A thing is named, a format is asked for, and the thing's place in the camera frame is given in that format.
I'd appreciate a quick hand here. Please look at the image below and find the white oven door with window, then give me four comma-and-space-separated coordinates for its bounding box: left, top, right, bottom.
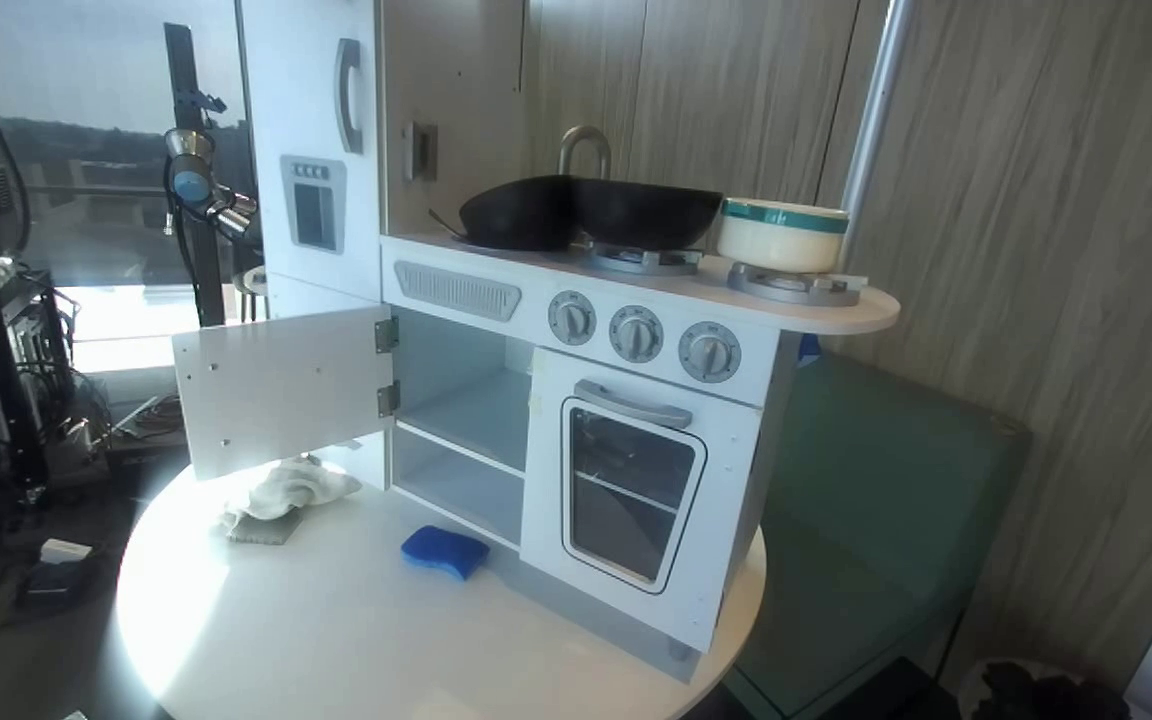
521, 350, 766, 656

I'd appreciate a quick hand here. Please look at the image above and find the small white cabinet door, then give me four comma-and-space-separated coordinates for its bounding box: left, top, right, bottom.
168, 310, 405, 480

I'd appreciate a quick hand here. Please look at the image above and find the grey round stove knob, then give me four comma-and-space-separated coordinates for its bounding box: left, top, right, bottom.
675, 319, 744, 390
544, 287, 598, 350
607, 306, 669, 367

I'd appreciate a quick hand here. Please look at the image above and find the white toy kitchen unit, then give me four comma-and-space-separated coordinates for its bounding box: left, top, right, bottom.
236, 0, 909, 690

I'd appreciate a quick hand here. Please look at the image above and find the curved metal toy faucet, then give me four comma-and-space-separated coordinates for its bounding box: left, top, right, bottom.
552, 120, 616, 184

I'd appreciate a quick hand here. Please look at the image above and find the white pot with teal stripe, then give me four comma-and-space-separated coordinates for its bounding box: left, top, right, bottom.
710, 191, 852, 281

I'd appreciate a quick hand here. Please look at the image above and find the blue sponge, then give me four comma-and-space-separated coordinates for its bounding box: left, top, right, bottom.
395, 523, 491, 585

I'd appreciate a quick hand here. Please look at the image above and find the crumpled white cloth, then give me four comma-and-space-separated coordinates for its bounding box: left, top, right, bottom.
217, 454, 362, 527

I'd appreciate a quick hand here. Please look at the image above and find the green upholstered bench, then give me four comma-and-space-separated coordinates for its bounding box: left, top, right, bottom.
720, 352, 1032, 720

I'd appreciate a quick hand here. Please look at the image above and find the grey vertical pole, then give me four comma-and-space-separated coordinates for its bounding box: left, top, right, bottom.
836, 0, 920, 217

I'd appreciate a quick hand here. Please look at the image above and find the black tripod pole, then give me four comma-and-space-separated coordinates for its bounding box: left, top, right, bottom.
158, 20, 233, 333

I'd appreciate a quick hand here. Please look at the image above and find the small white paper piece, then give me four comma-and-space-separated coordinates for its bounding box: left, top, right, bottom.
36, 538, 94, 567

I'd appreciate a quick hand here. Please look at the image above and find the black equipment stand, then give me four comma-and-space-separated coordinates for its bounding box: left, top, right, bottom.
0, 252, 108, 495

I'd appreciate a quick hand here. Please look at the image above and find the black floor box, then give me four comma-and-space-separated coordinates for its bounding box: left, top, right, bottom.
12, 538, 108, 618

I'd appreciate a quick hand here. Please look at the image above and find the black bag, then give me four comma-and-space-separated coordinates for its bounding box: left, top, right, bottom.
961, 656, 1130, 720

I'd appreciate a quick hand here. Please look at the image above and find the small grey wall bracket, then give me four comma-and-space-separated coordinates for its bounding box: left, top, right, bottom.
400, 120, 443, 190

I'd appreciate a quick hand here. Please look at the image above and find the camera with blue ring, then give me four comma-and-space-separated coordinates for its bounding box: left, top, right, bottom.
155, 120, 264, 248

